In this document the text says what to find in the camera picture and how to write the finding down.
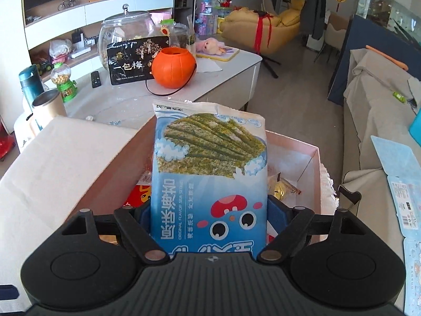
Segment pink plush toy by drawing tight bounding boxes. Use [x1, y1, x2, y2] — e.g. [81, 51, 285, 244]
[196, 38, 226, 56]

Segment red vase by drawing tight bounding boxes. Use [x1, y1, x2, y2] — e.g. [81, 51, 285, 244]
[0, 119, 16, 162]

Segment teal thermos bottle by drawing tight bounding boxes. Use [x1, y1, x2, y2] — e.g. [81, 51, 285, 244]
[19, 64, 44, 108]

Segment blue seaweed snack bag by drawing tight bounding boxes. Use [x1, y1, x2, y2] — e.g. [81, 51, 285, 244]
[150, 101, 268, 255]

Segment teal toy device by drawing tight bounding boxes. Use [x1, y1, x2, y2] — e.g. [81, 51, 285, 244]
[409, 109, 421, 146]

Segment fish tank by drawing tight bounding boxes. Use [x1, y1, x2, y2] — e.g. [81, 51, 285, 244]
[355, 0, 420, 50]

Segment white table cloth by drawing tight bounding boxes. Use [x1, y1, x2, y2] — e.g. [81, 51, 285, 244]
[1, 116, 338, 296]

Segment orange pumpkin bucket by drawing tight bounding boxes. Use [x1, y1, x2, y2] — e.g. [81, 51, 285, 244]
[151, 47, 197, 89]

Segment coat rack with clothes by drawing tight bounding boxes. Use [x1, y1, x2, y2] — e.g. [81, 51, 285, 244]
[290, 0, 326, 41]

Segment pink rectangular box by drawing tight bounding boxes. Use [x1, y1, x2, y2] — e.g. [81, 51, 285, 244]
[77, 118, 323, 254]

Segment red spicy snack packet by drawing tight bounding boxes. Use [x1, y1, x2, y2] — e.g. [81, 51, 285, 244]
[123, 170, 152, 208]

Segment large glass jar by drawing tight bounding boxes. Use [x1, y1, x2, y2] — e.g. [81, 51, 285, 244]
[98, 4, 156, 68]

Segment light blue cartoon card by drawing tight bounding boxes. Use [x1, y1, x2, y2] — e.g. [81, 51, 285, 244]
[371, 136, 420, 315]

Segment yellow rice cracker pack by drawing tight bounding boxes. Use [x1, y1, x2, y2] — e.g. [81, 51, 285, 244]
[268, 173, 301, 201]

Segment black plum gift box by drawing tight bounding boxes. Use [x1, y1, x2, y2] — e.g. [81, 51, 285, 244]
[106, 36, 169, 86]

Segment white coffee table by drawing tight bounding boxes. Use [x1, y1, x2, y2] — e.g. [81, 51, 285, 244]
[65, 50, 262, 129]

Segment grey covered sofa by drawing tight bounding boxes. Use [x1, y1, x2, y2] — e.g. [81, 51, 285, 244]
[340, 48, 420, 312]

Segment black remote control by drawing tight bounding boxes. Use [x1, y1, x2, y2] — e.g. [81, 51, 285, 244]
[91, 71, 101, 88]

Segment yellow sofa chair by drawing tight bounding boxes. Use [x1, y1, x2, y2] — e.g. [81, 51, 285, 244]
[220, 0, 305, 56]

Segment metal cup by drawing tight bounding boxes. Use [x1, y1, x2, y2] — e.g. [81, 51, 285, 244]
[32, 88, 67, 128]

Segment green gumball machine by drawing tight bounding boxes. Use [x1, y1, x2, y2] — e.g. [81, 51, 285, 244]
[50, 62, 77, 103]

